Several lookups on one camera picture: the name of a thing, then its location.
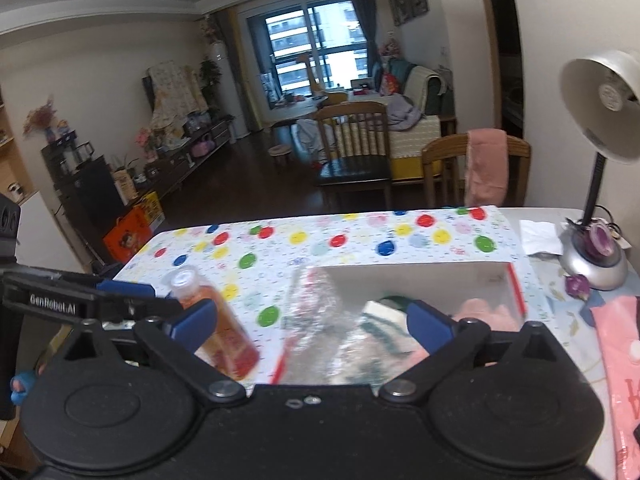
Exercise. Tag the pink flower bouquet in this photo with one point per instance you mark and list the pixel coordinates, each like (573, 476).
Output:
(146, 142)

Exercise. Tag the green potted plant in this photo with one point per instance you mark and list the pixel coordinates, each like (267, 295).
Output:
(210, 80)

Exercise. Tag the wooden chair with towel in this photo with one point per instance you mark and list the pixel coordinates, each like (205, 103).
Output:
(440, 160)

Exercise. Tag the white stuffed bag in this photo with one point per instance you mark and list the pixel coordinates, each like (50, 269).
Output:
(307, 140)

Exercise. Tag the yellow cardboard box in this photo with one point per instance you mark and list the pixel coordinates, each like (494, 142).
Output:
(150, 210)

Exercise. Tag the white cabinet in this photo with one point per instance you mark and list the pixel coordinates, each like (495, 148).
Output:
(45, 235)

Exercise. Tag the dark wooden cabinet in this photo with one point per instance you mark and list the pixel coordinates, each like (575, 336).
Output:
(90, 195)

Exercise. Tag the amber liquid plastic bottle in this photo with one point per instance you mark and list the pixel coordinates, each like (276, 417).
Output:
(220, 330)

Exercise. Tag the red cardboard box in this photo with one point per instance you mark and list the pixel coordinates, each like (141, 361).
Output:
(425, 280)

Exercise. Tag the purple clothes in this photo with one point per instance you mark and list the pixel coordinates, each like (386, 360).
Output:
(405, 112)

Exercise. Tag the low television cabinet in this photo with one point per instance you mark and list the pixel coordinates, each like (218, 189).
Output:
(190, 160)

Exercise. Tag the red cushion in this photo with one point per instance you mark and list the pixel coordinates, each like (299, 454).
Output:
(391, 85)

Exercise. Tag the white paper sheet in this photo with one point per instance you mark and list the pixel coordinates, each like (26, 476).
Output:
(540, 237)

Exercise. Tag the pale floral table cover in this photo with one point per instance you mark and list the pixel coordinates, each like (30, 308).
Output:
(565, 340)

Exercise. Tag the hanging floral cloth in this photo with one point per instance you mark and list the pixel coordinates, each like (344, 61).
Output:
(175, 92)

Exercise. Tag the pink plastic bag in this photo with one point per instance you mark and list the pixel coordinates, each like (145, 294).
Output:
(620, 360)

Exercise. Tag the vase of dried flowers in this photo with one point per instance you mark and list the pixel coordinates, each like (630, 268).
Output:
(42, 117)

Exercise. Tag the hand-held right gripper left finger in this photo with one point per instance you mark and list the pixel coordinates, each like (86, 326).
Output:
(192, 326)

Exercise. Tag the pink towel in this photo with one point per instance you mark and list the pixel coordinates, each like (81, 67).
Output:
(485, 165)

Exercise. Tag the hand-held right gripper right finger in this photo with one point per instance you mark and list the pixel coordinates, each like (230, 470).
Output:
(430, 330)

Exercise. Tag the wooden slat-back chair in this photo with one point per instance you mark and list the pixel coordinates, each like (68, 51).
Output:
(352, 170)

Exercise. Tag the white tower air conditioner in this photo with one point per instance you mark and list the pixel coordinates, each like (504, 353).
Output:
(221, 90)

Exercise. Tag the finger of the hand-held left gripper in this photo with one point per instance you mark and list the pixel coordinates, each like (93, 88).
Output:
(125, 290)

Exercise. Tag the purple dried flower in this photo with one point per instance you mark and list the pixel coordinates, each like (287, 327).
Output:
(577, 286)

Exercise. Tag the silver desk lamp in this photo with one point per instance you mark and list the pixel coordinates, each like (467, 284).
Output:
(592, 265)

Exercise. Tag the pink toy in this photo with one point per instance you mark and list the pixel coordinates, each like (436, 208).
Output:
(204, 147)

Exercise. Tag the large window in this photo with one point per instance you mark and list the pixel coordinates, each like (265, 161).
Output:
(305, 50)

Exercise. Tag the low wooden table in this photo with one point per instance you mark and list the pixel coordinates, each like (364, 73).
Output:
(295, 107)

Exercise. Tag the clear bubble wrap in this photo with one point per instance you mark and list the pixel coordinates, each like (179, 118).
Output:
(320, 310)

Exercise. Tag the orange cardboard box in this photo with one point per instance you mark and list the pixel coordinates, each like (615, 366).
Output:
(127, 235)

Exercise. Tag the small wooden stool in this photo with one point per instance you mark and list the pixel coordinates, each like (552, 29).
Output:
(280, 152)

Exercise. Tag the sofa with cream cover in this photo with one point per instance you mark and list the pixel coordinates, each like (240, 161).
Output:
(420, 135)

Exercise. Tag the blue grey curtain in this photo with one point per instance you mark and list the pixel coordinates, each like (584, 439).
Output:
(365, 15)

